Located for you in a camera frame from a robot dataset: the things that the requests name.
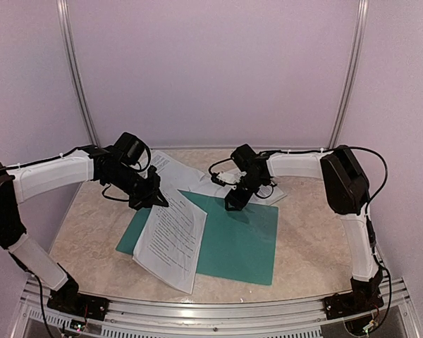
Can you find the right aluminium frame post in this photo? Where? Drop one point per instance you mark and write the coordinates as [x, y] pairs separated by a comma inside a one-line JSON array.
[[351, 73]]

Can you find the front aluminium rail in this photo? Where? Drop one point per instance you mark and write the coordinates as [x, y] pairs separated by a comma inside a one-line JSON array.
[[305, 317]]

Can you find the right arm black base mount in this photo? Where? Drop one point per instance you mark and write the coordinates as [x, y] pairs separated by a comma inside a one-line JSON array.
[[352, 299]]

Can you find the paper sheets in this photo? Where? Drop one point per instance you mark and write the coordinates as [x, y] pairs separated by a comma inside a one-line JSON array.
[[170, 242]]

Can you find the light green clipboard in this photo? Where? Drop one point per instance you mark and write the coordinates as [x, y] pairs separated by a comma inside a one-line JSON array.
[[276, 195]]

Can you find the aluminium frame post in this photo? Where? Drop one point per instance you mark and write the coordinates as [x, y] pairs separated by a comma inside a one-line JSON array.
[[69, 46], [351, 73]]

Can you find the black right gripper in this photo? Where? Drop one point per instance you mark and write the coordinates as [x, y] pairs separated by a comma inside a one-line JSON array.
[[240, 202]]

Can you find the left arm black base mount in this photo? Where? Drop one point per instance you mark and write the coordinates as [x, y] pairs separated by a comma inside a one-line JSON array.
[[74, 299]]

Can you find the printed paper sheet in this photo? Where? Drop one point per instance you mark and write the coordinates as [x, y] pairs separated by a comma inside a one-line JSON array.
[[208, 188], [174, 173]]

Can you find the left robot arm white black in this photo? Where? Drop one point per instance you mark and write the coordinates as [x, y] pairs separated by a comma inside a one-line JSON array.
[[125, 165]]

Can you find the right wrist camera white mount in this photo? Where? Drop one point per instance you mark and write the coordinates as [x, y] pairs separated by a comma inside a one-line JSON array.
[[231, 178]]

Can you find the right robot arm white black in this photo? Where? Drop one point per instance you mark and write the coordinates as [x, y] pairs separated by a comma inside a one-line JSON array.
[[346, 187]]

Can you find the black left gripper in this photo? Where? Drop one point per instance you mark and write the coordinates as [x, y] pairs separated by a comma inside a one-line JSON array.
[[152, 197]]

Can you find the dark teal folder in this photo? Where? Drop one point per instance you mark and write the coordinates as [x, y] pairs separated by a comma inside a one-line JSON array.
[[236, 245]]

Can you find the left aluminium frame post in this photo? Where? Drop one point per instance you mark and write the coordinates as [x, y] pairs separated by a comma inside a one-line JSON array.
[[69, 46]]

